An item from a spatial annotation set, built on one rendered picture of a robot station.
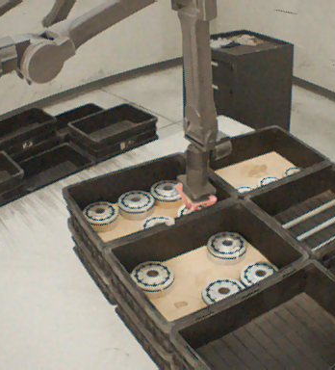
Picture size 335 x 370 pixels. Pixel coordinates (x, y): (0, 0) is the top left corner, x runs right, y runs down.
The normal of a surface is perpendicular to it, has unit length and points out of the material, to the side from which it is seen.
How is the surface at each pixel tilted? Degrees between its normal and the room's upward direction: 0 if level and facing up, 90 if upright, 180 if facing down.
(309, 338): 0
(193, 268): 0
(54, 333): 0
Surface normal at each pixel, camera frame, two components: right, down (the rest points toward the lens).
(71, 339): -0.02, -0.84
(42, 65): 0.65, 0.48
